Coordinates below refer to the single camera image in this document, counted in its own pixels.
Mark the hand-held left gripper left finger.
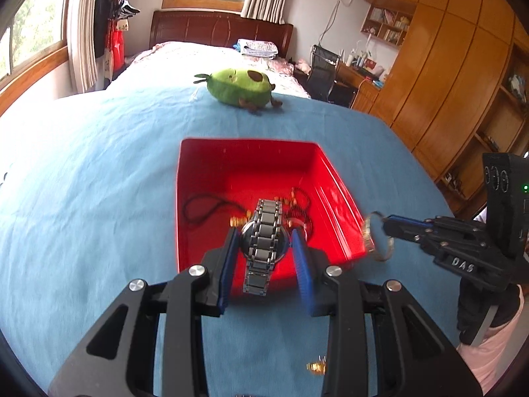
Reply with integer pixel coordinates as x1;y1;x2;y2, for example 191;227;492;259
47;227;240;397

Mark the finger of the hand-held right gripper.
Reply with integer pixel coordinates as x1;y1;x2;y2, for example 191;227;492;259
386;225;459;259
382;214;486;241

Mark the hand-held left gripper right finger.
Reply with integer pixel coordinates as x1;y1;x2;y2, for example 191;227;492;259
291;229;484;397

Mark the silver bangle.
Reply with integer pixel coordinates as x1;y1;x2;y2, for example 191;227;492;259
363;211;395;262

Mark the silver metal wristwatch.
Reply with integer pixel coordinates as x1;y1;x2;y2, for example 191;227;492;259
240;198;290;296

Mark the black cord bracelet gold charm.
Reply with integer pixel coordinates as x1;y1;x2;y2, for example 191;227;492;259
183;196;249;228

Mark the dark bead necklace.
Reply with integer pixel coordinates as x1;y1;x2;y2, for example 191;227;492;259
275;187;315;241

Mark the red rectangular box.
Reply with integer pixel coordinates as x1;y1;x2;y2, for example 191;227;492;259
176;138;368;298

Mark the person's right forearm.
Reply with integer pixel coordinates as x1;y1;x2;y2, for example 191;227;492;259
457;293;529;397

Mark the person's right hand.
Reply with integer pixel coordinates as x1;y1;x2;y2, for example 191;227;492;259
457;275;521;346

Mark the small gold trinket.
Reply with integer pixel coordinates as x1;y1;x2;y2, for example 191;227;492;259
306;356;329;376

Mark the wooden wardrobe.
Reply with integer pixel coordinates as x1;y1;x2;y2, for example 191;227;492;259
353;0;529;216

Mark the wooden desk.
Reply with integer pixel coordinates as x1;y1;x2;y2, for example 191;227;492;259
335;62;389;112

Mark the black office chair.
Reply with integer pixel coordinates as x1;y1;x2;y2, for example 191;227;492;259
308;45;342;102

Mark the green avocado plush toy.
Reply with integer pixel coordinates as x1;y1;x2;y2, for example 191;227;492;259
194;68;284;114

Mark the floral bed sheet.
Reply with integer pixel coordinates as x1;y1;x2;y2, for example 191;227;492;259
103;41;310;100

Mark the dark wooden bed headboard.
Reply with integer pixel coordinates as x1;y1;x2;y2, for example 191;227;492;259
149;10;294;56

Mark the coat rack with clothes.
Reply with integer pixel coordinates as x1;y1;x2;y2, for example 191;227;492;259
93;0;141;81

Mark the white curtain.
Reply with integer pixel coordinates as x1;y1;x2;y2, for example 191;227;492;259
66;0;112;92

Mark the wide side window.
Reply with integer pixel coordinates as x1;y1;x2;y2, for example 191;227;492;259
0;0;71;92

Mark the wall bookshelf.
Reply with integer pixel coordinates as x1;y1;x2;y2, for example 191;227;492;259
360;5;414;46

